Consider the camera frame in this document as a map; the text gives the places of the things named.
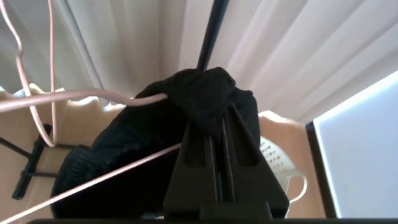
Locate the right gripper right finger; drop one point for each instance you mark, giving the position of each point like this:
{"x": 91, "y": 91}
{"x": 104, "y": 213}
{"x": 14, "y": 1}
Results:
{"x": 248, "y": 180}

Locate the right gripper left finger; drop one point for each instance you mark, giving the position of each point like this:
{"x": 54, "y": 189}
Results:
{"x": 189, "y": 186}

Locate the black shorts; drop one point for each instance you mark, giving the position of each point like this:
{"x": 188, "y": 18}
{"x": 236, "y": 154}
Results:
{"x": 140, "y": 140}

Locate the white laundry basket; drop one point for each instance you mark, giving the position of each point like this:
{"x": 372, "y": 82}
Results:
{"x": 276, "y": 158}

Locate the black clothes rack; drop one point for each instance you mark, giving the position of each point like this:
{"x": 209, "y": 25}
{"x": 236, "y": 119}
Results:
{"x": 213, "y": 31}

